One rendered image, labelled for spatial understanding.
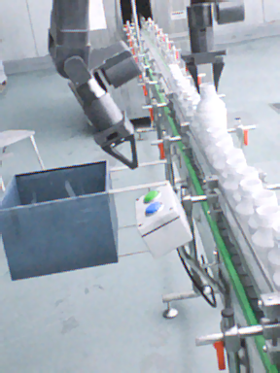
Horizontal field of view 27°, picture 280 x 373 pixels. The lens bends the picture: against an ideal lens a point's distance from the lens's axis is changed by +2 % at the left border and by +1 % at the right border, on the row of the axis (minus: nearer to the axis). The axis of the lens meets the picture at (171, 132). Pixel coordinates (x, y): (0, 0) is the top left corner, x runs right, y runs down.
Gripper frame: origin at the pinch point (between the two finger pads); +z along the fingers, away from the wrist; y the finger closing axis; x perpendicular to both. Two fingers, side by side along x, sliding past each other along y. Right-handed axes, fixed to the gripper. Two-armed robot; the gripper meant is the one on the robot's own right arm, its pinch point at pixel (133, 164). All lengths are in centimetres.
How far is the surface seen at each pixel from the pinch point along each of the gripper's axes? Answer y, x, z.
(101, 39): 473, 25, 16
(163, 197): -2.7, -2.1, 7.8
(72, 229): 50, 31, 24
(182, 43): 473, -43, 57
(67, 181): 81, 32, 19
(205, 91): 25.8, -19.8, 0.6
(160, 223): -10.1, -0.2, 9.0
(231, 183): -3.7, -14.8, 11.3
